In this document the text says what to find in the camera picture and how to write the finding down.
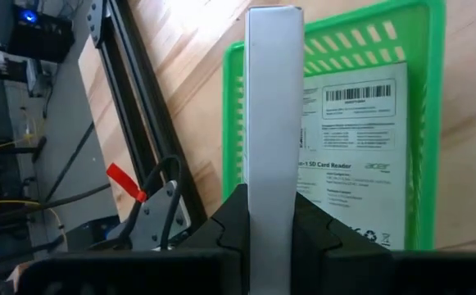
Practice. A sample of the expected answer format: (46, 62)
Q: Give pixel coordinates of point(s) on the white Acer card reader box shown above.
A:
(274, 102)

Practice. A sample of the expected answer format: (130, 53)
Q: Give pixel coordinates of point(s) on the black aluminium table frame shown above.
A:
(139, 90)

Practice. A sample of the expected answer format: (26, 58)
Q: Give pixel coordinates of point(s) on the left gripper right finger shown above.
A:
(315, 241)

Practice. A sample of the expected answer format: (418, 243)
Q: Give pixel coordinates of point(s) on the black box with blue light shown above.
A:
(41, 41)

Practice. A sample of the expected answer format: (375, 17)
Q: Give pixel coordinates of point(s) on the red zip tie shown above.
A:
(123, 180)

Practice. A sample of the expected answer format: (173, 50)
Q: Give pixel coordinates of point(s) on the silver frame corner bracket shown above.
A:
(155, 221)

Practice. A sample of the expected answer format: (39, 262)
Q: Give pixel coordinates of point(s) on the green plastic basket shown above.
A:
(434, 123)

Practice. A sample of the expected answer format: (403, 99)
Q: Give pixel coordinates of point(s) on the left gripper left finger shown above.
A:
(225, 229)

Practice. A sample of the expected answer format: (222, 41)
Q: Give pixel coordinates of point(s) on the white box with green edge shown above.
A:
(356, 184)

